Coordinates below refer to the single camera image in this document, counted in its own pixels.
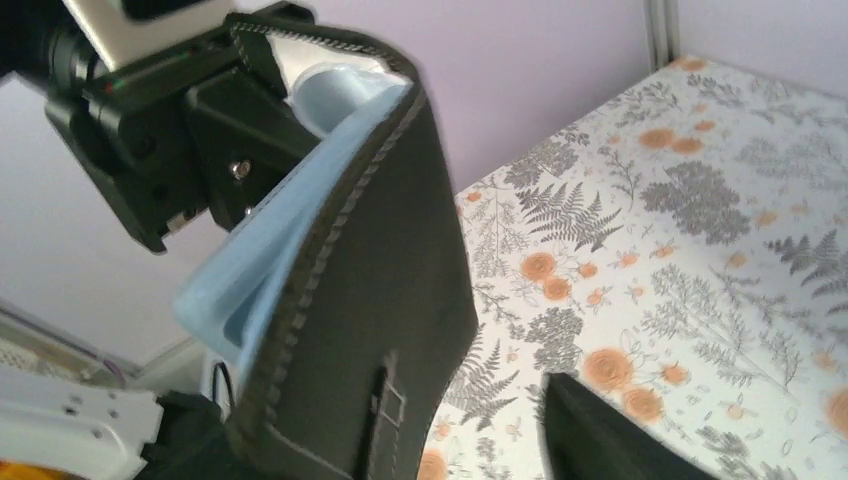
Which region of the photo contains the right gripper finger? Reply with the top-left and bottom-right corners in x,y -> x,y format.
542,373 -> 711,480

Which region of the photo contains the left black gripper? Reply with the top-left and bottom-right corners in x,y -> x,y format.
45,1 -> 319,253

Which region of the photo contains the black leather card holder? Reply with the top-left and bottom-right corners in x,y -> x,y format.
173,16 -> 480,480

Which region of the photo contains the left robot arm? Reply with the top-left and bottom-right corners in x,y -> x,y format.
1,1 -> 314,479

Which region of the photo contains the floral table mat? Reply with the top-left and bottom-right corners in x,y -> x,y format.
419,57 -> 847,479

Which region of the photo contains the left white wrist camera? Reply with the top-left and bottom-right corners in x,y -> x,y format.
63,0 -> 235,71

